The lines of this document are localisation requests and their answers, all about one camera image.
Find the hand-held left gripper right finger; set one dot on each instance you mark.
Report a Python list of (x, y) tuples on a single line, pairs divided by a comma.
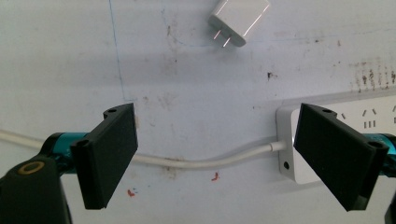
[(334, 152)]

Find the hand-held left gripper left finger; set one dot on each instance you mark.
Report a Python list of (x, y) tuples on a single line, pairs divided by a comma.
[(104, 155)]

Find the white power strip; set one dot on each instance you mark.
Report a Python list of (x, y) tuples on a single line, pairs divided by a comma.
[(358, 124)]

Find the white plug charger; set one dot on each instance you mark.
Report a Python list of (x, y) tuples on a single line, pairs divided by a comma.
[(239, 20)]

